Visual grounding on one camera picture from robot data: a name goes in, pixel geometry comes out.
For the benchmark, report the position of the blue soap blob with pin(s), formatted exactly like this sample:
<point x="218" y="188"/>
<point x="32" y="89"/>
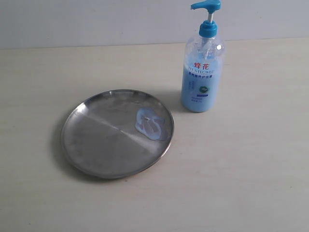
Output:
<point x="150" y="124"/>

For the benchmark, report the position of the round stainless steel plate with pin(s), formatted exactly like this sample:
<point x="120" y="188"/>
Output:
<point x="99" y="137"/>

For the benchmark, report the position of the blue pump lotion bottle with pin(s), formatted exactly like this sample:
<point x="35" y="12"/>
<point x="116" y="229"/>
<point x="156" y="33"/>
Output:
<point x="203" y="62"/>

